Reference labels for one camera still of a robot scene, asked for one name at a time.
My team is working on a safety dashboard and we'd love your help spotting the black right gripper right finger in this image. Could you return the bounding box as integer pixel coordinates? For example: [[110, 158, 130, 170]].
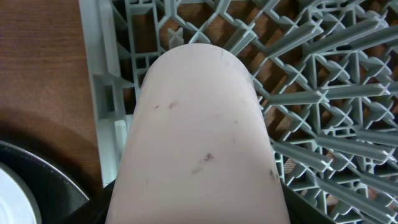
[[282, 183, 335, 224]]

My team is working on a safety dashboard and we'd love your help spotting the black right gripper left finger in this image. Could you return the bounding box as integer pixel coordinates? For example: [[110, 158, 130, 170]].
[[67, 180, 116, 224]]

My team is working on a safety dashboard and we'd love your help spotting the grey round plate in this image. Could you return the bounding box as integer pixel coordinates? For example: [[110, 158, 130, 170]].
[[1, 163, 42, 224]]

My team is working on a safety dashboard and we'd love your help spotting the pink plastic cup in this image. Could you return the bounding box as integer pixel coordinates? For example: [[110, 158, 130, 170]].
[[106, 44, 290, 223]]

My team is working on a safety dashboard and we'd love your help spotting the grey dishwasher rack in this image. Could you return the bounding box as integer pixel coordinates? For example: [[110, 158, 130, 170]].
[[80, 0, 397, 223]]

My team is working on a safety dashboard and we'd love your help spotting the black round tray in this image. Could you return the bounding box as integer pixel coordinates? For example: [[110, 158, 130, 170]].
[[1, 141, 90, 223]]

